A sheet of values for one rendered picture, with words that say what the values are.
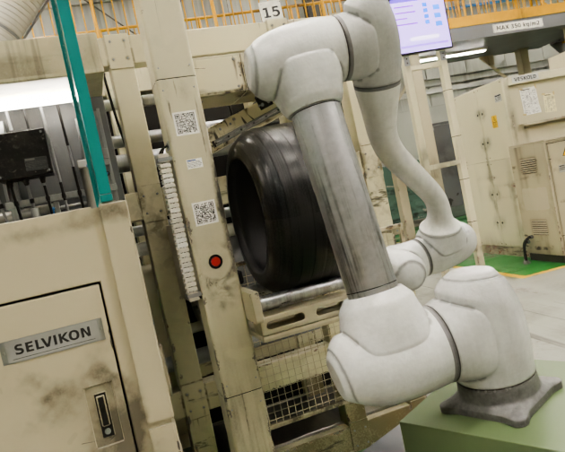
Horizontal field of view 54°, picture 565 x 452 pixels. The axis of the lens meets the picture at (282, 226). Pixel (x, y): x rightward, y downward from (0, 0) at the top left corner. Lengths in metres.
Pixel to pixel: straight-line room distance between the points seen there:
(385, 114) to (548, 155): 4.95
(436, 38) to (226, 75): 4.04
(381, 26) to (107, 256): 0.67
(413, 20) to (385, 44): 4.76
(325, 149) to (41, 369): 0.61
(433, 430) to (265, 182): 0.87
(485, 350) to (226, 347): 0.96
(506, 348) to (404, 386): 0.21
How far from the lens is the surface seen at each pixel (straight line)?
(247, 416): 1.92
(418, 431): 1.21
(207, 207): 1.79
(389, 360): 1.03
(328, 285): 1.84
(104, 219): 0.93
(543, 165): 6.12
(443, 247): 1.43
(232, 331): 1.84
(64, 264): 0.93
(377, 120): 1.22
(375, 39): 1.16
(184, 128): 1.81
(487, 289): 1.11
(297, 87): 1.08
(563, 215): 6.17
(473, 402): 1.19
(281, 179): 1.67
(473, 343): 1.10
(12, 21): 2.18
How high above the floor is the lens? 1.22
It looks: 3 degrees down
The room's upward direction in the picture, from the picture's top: 12 degrees counter-clockwise
